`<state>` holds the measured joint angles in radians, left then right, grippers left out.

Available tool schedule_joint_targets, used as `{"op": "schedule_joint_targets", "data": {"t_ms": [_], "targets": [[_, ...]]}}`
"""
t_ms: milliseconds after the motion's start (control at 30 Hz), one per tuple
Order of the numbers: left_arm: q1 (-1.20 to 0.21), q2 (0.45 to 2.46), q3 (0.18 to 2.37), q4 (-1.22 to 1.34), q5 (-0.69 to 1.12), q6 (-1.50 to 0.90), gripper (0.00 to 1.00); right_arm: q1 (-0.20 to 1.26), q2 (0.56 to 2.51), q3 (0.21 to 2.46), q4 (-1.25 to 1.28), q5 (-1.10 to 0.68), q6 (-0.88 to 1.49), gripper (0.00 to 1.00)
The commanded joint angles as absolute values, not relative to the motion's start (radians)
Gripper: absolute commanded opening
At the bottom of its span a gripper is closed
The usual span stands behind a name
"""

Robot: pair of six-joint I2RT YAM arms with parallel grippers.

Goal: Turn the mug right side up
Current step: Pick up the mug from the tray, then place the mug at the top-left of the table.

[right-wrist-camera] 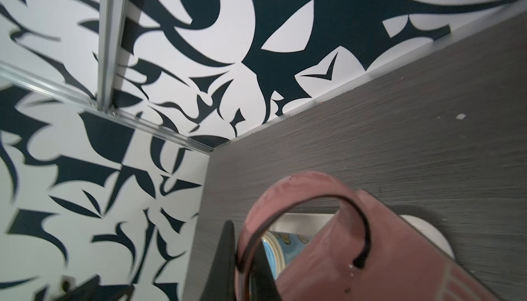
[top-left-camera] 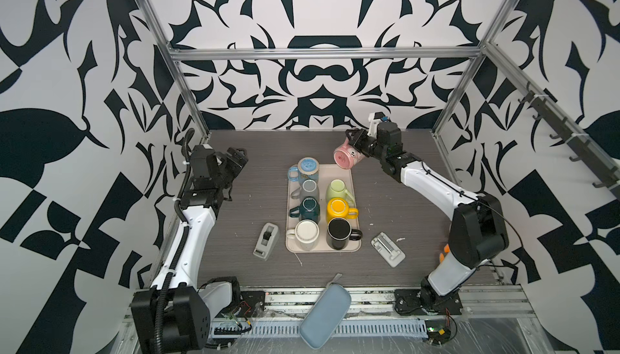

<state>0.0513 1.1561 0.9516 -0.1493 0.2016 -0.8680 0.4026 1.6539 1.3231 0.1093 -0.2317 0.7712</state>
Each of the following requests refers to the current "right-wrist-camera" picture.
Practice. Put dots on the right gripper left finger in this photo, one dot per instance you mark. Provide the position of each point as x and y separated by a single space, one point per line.
220 283

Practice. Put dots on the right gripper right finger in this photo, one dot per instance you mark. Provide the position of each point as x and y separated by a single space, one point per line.
262 284

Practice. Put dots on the light blue butterfly mug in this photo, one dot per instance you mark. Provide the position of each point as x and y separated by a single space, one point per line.
281 248

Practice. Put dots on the pink ceramic mug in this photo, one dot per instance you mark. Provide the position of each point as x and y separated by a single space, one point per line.
365 251

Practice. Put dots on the beige serving tray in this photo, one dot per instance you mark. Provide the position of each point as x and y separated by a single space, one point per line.
310 224

